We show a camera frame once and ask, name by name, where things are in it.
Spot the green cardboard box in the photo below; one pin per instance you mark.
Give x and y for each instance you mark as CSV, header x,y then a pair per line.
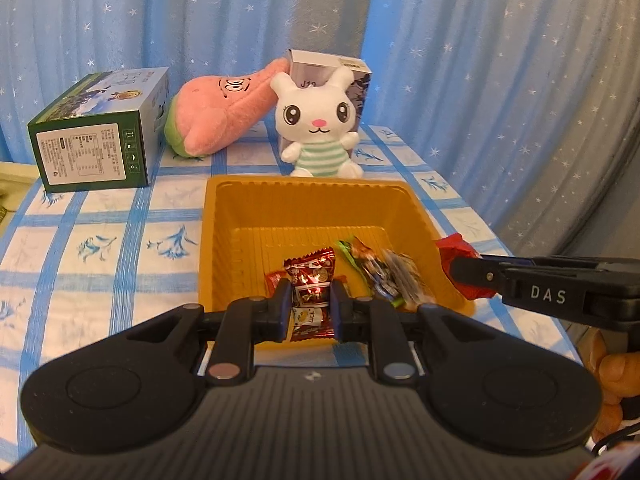
x,y
90,150

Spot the orange plastic tray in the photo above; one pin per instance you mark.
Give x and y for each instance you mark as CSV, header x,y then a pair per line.
x,y
310,210

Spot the green dark printed snack packet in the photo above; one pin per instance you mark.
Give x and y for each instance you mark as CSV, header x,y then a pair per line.
x,y
365,260

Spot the grey white cardboard box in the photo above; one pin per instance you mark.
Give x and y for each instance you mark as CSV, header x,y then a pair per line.
x,y
320,62

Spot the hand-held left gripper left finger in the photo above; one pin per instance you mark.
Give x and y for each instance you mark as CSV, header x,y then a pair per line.
x,y
287,305

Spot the plain red snack packet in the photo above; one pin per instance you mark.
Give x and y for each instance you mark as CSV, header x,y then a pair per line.
x,y
452,247

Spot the blue star-patterned curtain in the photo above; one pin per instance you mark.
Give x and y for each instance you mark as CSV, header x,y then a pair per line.
x,y
150,10
500,60

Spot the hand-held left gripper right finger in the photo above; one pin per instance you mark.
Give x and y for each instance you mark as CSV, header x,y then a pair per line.
x,y
336,310

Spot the person's right hand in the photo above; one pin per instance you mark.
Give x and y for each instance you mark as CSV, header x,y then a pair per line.
x,y
620,375

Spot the small red candy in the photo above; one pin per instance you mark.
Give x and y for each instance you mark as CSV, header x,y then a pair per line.
x,y
274,280

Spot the pink plush toy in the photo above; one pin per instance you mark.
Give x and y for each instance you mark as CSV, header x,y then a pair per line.
x,y
215,110

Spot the clear packet with dark snack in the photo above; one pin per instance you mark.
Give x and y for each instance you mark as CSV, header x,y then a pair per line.
x,y
407,277

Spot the red brown patterned snack packet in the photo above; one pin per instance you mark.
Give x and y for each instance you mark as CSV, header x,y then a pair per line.
x,y
310,272

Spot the blue checked floral tablecloth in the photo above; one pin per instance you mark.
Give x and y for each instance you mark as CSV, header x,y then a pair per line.
x,y
125,220

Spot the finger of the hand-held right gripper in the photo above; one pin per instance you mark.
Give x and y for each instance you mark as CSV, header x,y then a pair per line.
x,y
475,275

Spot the white bunny plush toy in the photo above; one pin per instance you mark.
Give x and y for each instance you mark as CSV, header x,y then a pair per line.
x,y
312,115

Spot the red white printed clothing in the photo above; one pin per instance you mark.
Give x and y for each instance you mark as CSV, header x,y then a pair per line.
x,y
610,467

